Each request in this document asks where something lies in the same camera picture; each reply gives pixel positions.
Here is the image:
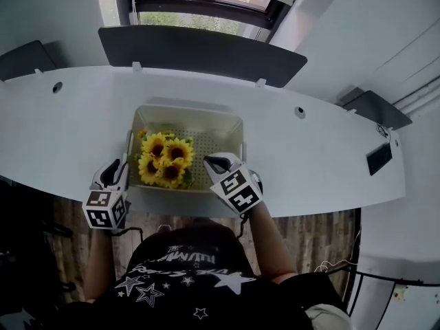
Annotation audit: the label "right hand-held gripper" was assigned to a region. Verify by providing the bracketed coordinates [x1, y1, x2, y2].
[203, 152, 265, 217]

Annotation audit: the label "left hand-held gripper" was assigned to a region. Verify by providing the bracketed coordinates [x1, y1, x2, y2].
[81, 158, 131, 233]

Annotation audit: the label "cream perforated plastic basket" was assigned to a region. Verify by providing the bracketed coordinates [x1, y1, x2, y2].
[124, 104, 248, 196]

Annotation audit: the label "yellow sunflower bouquet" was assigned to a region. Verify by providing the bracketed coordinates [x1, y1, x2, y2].
[135, 129, 196, 190]

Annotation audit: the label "person's right forearm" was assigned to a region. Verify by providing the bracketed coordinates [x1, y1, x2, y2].
[246, 203, 299, 284]

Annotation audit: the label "person's left forearm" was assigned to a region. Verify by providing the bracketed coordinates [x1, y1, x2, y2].
[83, 228, 115, 303]

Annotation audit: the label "long white desk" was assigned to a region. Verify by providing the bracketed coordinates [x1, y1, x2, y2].
[0, 65, 407, 219]

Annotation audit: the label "black office chair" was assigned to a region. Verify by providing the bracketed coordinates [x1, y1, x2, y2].
[0, 179, 87, 330]

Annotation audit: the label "wide dark desk divider panel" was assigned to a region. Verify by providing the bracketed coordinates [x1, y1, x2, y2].
[97, 25, 308, 89]

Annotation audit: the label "black star-print t-shirt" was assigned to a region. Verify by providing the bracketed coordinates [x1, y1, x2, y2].
[67, 217, 349, 330]

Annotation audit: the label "dark-framed window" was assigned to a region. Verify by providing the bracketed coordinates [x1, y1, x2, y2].
[118, 0, 297, 41]

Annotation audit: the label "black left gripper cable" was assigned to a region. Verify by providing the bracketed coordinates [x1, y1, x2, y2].
[111, 225, 144, 251]

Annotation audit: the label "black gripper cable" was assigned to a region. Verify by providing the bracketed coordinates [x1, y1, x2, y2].
[111, 225, 144, 251]
[236, 212, 251, 241]

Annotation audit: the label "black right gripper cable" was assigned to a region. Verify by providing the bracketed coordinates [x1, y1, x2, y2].
[236, 212, 251, 241]

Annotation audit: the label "white floor cable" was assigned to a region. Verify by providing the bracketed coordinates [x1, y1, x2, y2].
[313, 257, 359, 275]

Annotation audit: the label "thin black keyboard cable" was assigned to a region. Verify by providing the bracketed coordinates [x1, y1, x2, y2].
[374, 123, 393, 144]

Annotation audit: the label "black metal partition frame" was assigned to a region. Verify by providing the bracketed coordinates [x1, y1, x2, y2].
[342, 252, 440, 320]

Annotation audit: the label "white wall conduit pipes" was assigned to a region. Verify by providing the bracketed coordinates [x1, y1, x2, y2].
[390, 80, 440, 116]

